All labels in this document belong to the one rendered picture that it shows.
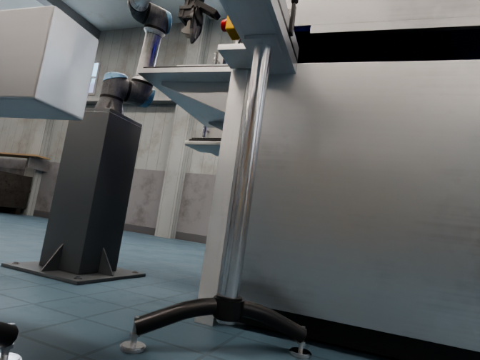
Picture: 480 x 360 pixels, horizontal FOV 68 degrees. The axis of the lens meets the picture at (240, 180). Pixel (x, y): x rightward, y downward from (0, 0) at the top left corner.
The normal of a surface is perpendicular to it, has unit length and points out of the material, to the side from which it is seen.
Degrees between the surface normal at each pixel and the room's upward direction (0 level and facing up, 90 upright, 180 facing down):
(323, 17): 90
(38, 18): 90
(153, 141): 90
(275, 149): 90
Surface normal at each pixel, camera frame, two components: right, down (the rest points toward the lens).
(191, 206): -0.36, -0.18
